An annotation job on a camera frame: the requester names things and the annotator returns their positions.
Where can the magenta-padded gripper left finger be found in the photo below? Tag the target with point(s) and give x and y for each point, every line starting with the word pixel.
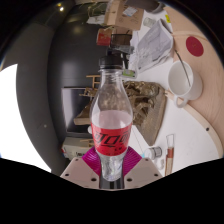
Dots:
pixel 77 170

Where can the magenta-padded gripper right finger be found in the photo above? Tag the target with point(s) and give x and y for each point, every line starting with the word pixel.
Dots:
pixel 144 171

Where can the clear red-label drink bottle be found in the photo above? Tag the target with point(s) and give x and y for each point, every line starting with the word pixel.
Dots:
pixel 111 123

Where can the small white-capped jar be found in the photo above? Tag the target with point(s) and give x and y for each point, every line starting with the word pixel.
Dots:
pixel 154 152

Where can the white box device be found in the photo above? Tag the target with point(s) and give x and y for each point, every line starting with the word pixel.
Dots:
pixel 76 146

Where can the tall glass tube brown liquid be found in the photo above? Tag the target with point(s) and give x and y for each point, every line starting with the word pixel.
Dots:
pixel 169 155

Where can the brown woven mat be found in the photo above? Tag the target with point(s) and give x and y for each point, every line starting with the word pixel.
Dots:
pixel 156 116

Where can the golden wooden model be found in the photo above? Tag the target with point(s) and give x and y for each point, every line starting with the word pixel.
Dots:
pixel 141 96

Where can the white mug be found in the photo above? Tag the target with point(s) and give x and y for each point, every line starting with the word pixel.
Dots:
pixel 185 81

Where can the thin metal stirring stick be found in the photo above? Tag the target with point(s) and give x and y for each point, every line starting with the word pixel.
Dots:
pixel 182 65

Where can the printed paper sheets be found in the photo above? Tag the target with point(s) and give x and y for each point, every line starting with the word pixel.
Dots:
pixel 155 43

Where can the flat round red coaster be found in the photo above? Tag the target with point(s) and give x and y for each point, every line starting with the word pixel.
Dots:
pixel 194 46

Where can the small red box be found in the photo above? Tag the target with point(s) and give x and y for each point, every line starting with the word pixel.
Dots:
pixel 103 37

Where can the brown cardboard box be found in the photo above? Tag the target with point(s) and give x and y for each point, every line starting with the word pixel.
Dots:
pixel 124 15

